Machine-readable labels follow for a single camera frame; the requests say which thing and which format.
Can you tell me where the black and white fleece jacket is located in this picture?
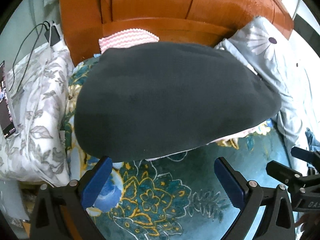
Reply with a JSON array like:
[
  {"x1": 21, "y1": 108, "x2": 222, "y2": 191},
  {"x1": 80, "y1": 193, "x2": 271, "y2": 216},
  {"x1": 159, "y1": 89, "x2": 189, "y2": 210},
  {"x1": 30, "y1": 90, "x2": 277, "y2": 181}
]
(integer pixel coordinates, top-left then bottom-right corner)
[{"x1": 74, "y1": 42, "x2": 281, "y2": 162}]

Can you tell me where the person's right hand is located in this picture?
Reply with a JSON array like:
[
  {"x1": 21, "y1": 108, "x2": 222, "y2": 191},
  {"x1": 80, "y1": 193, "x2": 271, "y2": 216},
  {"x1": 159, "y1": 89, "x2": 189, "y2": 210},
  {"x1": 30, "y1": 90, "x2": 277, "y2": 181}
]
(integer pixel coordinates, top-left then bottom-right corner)
[{"x1": 295, "y1": 212, "x2": 320, "y2": 240}]

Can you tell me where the blue denim garment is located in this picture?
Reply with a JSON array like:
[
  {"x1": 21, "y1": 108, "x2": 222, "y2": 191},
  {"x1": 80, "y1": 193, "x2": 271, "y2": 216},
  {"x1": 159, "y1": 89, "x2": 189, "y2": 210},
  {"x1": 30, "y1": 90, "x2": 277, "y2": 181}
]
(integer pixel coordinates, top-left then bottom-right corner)
[{"x1": 305, "y1": 129, "x2": 320, "y2": 152}]

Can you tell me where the grey blue daisy duvet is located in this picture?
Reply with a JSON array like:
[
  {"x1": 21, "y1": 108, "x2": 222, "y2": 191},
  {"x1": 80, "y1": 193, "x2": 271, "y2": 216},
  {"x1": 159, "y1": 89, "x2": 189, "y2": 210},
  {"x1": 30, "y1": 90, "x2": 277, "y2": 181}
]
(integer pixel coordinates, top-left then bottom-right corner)
[{"x1": 215, "y1": 16, "x2": 319, "y2": 153}]

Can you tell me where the black smartphone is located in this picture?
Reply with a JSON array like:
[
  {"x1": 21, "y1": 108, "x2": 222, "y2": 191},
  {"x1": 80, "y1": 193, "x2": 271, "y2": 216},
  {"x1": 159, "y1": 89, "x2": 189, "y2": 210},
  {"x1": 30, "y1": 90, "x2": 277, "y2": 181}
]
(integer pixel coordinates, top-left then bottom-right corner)
[{"x1": 0, "y1": 61, "x2": 16, "y2": 139}]

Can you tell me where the teal floral blanket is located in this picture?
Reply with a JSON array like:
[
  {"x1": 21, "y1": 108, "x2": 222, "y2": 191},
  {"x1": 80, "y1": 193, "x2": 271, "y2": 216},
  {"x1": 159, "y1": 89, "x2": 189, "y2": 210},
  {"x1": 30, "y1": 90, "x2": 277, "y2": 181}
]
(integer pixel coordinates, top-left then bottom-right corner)
[{"x1": 65, "y1": 59, "x2": 287, "y2": 239}]

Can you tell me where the white grey leaf pillow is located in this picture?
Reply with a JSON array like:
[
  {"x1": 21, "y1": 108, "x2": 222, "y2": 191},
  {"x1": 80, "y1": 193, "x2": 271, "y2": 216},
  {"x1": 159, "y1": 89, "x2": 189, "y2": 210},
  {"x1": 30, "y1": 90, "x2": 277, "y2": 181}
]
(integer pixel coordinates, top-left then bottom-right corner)
[{"x1": 1, "y1": 41, "x2": 74, "y2": 186}]

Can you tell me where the orange wooden headboard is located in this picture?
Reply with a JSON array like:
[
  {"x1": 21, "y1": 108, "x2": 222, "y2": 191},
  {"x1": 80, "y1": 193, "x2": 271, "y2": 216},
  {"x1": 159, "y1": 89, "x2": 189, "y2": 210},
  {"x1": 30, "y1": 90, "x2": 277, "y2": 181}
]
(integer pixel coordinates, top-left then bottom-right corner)
[{"x1": 59, "y1": 0, "x2": 294, "y2": 64}]

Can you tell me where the black power adapter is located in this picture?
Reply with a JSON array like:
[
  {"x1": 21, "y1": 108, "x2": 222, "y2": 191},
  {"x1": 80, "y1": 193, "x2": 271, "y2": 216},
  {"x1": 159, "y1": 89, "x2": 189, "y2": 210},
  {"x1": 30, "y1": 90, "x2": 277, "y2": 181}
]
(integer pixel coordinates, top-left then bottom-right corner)
[{"x1": 44, "y1": 22, "x2": 61, "y2": 47}]

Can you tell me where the pink white striped folded garment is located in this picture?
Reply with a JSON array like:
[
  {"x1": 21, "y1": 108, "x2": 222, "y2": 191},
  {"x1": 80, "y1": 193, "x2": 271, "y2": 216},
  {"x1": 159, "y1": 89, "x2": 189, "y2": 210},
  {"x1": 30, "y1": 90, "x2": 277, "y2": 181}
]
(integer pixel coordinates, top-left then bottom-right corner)
[{"x1": 98, "y1": 28, "x2": 159, "y2": 54}]

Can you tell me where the black charging cable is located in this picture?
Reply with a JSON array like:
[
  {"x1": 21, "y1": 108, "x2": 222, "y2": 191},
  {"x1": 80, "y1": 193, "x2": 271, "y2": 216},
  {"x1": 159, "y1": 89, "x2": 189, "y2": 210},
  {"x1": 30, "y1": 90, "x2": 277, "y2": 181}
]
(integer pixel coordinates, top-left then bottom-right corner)
[{"x1": 7, "y1": 21, "x2": 54, "y2": 94}]

